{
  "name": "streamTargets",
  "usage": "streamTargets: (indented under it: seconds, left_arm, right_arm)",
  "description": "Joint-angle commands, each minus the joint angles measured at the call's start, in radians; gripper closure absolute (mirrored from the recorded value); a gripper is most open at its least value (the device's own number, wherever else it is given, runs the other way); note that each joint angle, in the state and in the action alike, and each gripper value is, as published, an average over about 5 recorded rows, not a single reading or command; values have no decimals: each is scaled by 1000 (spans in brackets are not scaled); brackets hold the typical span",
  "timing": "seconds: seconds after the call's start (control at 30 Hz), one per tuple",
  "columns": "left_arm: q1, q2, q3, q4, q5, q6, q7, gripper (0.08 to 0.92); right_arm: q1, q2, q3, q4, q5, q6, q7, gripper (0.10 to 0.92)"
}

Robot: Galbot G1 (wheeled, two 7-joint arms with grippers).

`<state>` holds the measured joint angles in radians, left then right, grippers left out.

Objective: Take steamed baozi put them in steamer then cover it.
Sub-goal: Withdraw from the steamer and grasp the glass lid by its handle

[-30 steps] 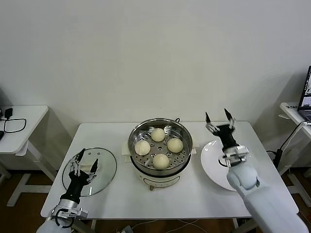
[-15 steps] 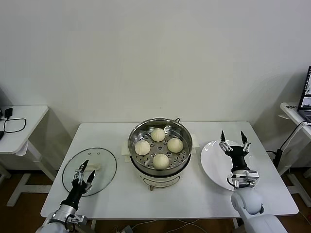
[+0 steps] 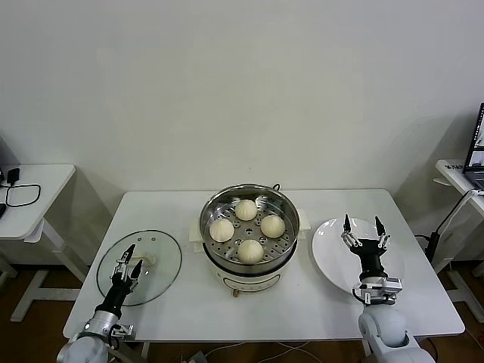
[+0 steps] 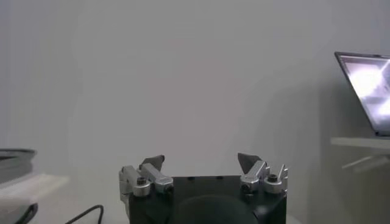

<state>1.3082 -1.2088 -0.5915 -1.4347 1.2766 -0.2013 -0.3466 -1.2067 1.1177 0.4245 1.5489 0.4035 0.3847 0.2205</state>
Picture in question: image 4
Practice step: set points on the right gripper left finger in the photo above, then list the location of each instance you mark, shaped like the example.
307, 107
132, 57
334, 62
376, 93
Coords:
157, 179

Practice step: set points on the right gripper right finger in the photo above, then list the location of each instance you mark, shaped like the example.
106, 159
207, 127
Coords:
254, 178

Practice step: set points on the stainless steel steamer basket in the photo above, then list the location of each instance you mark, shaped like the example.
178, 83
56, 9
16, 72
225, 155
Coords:
15, 164

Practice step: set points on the white side table with label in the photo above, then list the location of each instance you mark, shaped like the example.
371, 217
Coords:
359, 142

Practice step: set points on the black laptop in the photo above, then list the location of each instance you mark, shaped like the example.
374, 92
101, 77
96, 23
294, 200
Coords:
371, 88

